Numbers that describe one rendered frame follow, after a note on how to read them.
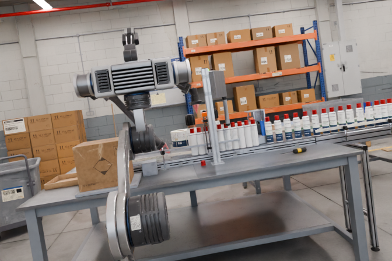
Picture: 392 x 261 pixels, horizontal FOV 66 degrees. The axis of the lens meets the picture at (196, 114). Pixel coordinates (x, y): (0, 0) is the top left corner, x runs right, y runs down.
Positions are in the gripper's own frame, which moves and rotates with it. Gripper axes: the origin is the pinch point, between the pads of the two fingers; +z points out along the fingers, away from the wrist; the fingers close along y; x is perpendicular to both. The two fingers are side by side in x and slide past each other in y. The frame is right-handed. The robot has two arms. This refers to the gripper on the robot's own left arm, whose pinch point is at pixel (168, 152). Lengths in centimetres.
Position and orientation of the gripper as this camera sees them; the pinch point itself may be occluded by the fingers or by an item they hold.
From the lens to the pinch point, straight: 227.4
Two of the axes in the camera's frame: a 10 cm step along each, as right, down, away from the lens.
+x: -6.7, 7.4, -0.4
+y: -1.1, -0.5, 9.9
